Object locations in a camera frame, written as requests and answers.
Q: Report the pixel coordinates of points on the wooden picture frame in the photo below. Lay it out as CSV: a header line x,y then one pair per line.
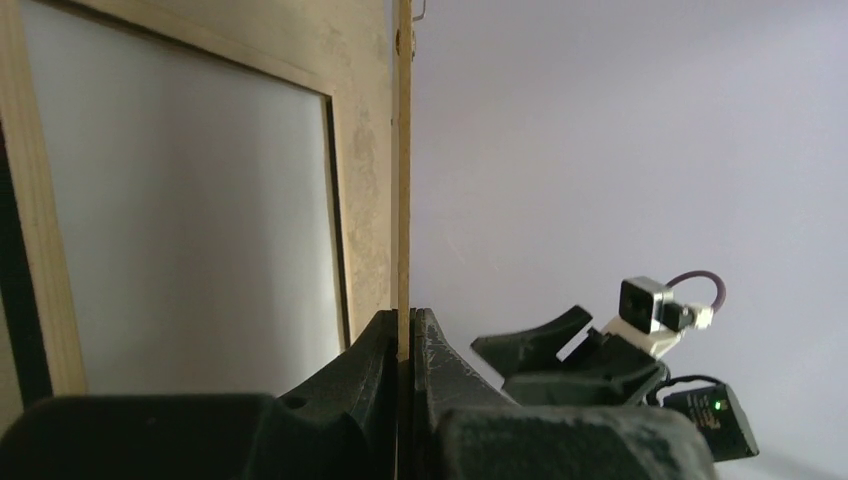
x,y
40,232

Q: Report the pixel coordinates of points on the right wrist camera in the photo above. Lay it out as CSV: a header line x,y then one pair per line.
x,y
651,319

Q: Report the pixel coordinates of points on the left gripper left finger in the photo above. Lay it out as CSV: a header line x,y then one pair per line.
x,y
338,424

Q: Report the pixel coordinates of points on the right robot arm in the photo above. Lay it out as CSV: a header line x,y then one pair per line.
x,y
710,404

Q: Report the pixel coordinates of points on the brown backing board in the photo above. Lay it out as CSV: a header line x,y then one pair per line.
x,y
403,51

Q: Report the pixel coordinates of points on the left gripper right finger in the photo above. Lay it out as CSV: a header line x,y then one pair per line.
x,y
462,428

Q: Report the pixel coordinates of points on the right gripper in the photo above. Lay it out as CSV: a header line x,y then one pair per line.
x,y
603,370

